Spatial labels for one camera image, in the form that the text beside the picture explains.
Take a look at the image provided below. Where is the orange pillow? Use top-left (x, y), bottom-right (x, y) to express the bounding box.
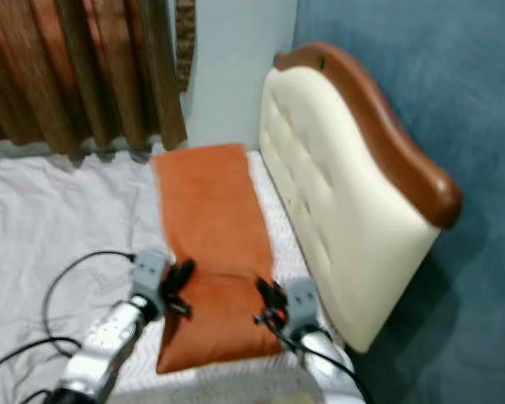
top-left (151, 143), bottom-right (308, 375)

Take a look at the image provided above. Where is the grey bed sheet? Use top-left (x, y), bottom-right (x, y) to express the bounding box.
top-left (0, 151), bottom-right (178, 404)

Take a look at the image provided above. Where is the cream tufted wood-trimmed headboard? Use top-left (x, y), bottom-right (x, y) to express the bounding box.
top-left (258, 42), bottom-right (464, 354)

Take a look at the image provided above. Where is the brown pleated curtain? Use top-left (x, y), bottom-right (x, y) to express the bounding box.
top-left (0, 0), bottom-right (197, 162)

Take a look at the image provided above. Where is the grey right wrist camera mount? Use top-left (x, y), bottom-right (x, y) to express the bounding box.
top-left (284, 278), bottom-right (321, 333)

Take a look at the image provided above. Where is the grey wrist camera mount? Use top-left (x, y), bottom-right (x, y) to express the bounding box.
top-left (284, 278), bottom-right (321, 333)
top-left (130, 250), bottom-right (171, 300)

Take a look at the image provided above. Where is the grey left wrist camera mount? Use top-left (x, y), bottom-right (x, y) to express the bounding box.
top-left (130, 250), bottom-right (171, 300)

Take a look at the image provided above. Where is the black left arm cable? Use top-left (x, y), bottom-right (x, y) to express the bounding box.
top-left (44, 250), bottom-right (137, 338)
top-left (0, 337), bottom-right (81, 377)
top-left (21, 389), bottom-right (51, 404)

